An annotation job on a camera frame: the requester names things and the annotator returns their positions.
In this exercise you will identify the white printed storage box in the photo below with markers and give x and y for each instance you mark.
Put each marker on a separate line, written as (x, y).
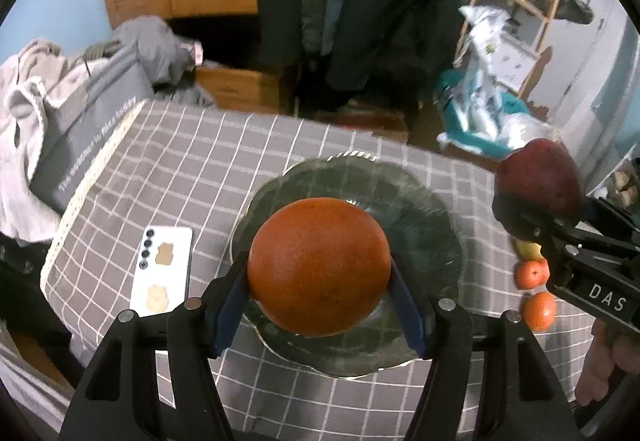
(515, 63)

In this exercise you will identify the scalloped glass plate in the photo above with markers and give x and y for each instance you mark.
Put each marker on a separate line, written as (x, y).
(425, 231)

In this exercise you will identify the person's right hand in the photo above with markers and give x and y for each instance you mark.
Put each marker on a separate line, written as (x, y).
(600, 366)

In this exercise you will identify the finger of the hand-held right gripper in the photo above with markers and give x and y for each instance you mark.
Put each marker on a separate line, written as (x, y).
(607, 216)
(520, 216)

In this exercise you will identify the beige garment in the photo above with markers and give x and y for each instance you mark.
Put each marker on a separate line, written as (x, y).
(20, 121)

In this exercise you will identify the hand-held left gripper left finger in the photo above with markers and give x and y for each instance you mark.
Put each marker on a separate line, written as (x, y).
(230, 301)

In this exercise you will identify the clear plastic bag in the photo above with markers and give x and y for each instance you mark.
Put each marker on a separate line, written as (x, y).
(525, 128)

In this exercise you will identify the small tangerine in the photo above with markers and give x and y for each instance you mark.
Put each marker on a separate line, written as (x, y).
(540, 312)
(530, 275)

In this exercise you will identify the grey checked tablecloth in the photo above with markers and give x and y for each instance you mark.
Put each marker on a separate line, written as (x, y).
(200, 161)

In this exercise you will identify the grey garment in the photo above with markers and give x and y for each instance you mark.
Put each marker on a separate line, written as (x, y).
(150, 46)

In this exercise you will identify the yellow pear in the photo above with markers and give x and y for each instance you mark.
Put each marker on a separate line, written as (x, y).
(525, 250)

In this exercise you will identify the white smartphone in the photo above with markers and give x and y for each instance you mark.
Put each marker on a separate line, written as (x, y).
(175, 271)

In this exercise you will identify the large black hanging coat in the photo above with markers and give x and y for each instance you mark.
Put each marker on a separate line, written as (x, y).
(400, 11)

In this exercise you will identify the orange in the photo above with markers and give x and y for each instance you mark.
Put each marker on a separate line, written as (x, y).
(320, 266)

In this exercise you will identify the wooden drawer unit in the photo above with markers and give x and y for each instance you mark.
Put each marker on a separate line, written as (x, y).
(240, 88)

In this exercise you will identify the red apple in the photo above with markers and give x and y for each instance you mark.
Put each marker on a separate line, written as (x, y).
(542, 176)

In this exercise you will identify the dark cloth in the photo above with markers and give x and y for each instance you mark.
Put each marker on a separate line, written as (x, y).
(570, 6)

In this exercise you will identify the white plastic bags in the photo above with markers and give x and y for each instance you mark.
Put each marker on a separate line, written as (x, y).
(482, 46)

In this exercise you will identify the grey storage box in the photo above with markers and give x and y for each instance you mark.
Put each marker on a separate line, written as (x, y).
(85, 131)

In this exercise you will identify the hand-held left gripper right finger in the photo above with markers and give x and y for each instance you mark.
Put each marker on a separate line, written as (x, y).
(407, 306)

